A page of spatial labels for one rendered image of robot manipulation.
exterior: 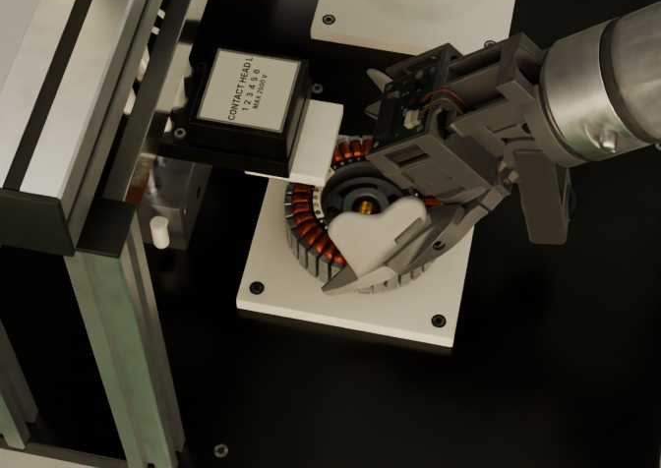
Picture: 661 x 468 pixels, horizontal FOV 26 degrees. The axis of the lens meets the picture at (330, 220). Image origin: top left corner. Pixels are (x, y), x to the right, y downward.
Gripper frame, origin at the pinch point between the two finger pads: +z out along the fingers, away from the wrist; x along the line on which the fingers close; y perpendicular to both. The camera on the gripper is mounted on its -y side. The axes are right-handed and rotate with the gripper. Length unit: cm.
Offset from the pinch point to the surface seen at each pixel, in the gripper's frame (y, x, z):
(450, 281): -7.0, 3.2, -3.8
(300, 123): 8.7, 0.2, -3.5
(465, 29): -5.3, -19.0, -2.1
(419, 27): -2.9, -18.5, 0.5
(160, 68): 23.1, 8.5, -9.7
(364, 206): -0.5, 0.1, -0.8
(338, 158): 1.8, -2.8, 0.3
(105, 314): 18.6, 19.9, -4.6
